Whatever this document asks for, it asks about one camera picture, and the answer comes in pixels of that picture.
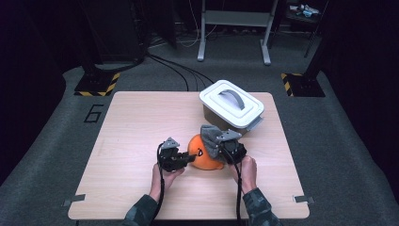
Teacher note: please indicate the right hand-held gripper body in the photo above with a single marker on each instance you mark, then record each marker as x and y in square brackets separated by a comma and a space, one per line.
[233, 147]

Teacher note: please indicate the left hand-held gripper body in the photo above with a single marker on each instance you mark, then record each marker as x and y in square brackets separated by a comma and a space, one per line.
[169, 157]

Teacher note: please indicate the orange plush toy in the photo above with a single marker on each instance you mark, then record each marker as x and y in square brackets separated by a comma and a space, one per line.
[204, 157]

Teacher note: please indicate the brown transparent storage box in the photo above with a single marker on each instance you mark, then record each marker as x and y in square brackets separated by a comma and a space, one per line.
[216, 121]

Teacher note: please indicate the person's left hand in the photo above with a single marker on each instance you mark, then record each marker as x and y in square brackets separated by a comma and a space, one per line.
[166, 180]

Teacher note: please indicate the person's right hand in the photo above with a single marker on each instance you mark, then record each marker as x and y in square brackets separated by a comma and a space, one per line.
[246, 174]

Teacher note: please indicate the grey tape strip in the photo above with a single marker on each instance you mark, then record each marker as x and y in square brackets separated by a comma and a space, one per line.
[303, 199]

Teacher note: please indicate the black cabinet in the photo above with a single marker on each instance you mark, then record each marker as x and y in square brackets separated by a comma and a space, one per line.
[116, 28]

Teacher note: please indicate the clutter on dark shelf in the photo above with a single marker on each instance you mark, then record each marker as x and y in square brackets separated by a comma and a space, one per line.
[303, 10]

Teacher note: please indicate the black yellow striped base plate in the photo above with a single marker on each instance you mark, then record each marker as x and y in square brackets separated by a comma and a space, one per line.
[302, 85]
[97, 84]

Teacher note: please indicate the grey metal stand frame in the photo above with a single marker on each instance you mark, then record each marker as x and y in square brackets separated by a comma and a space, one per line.
[233, 19]

